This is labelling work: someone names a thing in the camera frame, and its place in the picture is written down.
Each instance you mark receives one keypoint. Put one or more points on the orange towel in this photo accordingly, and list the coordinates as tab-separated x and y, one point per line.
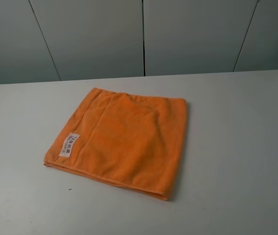
124	140

